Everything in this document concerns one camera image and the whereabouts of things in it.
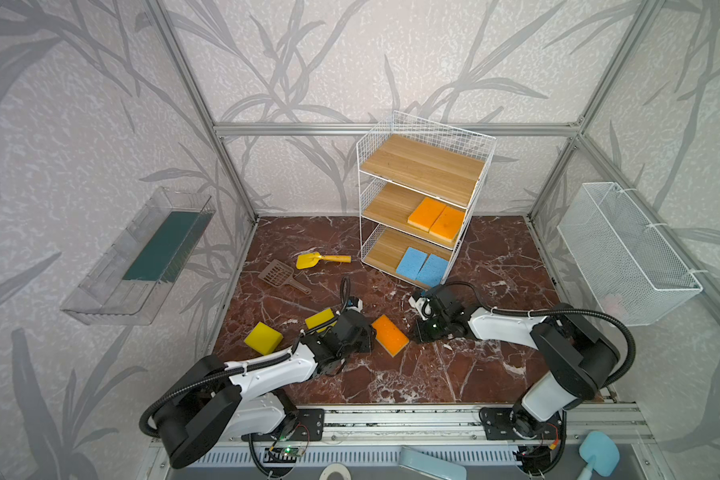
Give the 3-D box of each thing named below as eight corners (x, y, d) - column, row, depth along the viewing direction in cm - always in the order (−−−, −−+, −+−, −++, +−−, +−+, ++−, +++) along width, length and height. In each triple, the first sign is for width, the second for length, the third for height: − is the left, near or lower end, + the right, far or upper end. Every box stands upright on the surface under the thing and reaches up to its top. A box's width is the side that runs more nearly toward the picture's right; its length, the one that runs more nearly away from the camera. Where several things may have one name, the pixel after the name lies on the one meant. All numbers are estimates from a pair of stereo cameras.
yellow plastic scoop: (297, 269, 107) (296, 265, 105) (298, 258, 110) (296, 254, 108) (351, 263, 109) (351, 258, 107) (350, 252, 112) (350, 248, 110)
